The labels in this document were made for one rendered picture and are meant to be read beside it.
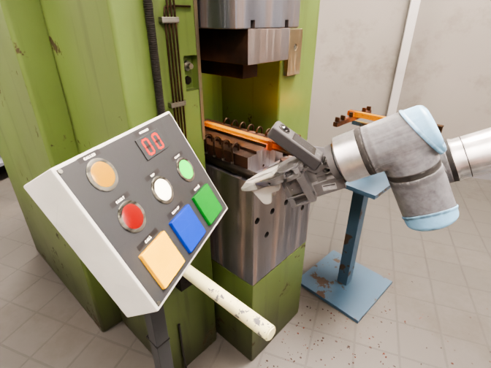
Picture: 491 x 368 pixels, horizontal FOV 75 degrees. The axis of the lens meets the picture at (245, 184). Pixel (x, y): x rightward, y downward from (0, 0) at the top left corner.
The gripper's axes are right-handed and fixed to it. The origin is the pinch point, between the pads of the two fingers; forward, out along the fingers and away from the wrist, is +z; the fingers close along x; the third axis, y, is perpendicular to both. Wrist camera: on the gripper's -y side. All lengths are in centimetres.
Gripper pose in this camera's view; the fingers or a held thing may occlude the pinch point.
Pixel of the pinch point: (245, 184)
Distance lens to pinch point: 69.0
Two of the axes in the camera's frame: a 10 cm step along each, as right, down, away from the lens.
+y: 4.6, 8.4, 2.7
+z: -8.3, 3.1, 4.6
